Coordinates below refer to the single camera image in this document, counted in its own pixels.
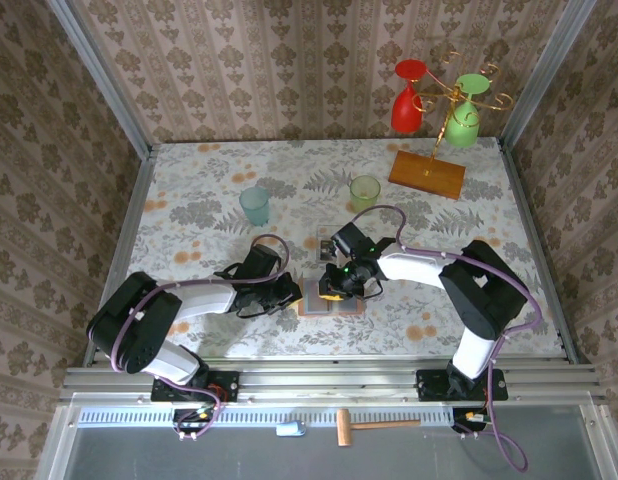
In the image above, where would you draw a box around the wooden tray with cards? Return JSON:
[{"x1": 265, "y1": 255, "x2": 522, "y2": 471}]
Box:
[{"x1": 297, "y1": 279, "x2": 365, "y2": 317}]

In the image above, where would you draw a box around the clear plastic tray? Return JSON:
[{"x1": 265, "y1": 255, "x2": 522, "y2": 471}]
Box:
[{"x1": 314, "y1": 227, "x2": 341, "y2": 265}]

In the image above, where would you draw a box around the green translucent plastic cup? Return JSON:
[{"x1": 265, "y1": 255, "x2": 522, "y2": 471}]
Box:
[{"x1": 348, "y1": 174, "x2": 382, "y2": 217}]

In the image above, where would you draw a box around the teal translucent plastic cup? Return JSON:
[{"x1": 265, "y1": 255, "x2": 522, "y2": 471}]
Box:
[{"x1": 238, "y1": 186, "x2": 271, "y2": 228}]

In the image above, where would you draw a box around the gold rack on wooden base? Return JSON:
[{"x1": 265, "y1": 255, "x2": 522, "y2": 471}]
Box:
[{"x1": 387, "y1": 49, "x2": 514, "y2": 201}]

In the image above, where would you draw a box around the small wooden mallet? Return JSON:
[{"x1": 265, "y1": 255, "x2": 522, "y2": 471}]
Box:
[{"x1": 336, "y1": 408, "x2": 421, "y2": 448}]

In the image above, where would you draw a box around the floral print tablecloth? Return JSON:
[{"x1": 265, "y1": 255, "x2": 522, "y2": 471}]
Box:
[{"x1": 104, "y1": 138, "x2": 565, "y2": 359}]

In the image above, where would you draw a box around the red plastic wine glass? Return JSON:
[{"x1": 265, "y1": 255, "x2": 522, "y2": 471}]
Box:
[{"x1": 391, "y1": 59, "x2": 430, "y2": 134}]

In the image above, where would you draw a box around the green plastic wine glass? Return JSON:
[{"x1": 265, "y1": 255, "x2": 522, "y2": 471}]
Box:
[{"x1": 443, "y1": 73, "x2": 491, "y2": 149}]

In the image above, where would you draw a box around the grey metal shelf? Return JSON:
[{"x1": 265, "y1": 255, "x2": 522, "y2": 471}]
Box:
[{"x1": 36, "y1": 402, "x2": 618, "y2": 480}]

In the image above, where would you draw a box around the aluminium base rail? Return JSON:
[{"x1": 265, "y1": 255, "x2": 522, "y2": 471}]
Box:
[{"x1": 58, "y1": 357, "x2": 608, "y2": 404}]

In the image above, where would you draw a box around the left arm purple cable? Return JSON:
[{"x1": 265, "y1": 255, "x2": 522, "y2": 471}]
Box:
[{"x1": 110, "y1": 233, "x2": 290, "y2": 441}]

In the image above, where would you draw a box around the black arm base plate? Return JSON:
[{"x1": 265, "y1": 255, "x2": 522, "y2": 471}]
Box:
[
  {"x1": 151, "y1": 370, "x2": 240, "y2": 403},
  {"x1": 416, "y1": 368, "x2": 509, "y2": 403}
]

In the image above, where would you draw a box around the white slotted cable duct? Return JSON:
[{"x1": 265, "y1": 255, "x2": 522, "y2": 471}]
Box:
[{"x1": 77, "y1": 405, "x2": 458, "y2": 430}]

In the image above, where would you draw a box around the black connector box with wires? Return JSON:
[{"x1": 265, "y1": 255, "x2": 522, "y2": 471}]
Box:
[
  {"x1": 451, "y1": 407, "x2": 490, "y2": 435},
  {"x1": 172, "y1": 407, "x2": 213, "y2": 436}
]

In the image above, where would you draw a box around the aluminium side rail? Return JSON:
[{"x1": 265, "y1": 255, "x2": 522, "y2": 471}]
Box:
[
  {"x1": 81, "y1": 147, "x2": 158, "y2": 369},
  {"x1": 496, "y1": 137, "x2": 590, "y2": 366}
]

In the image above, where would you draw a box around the aluminium corner post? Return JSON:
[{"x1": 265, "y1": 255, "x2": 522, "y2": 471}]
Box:
[
  {"x1": 498, "y1": 0, "x2": 598, "y2": 151},
  {"x1": 46, "y1": 0, "x2": 155, "y2": 159}
]

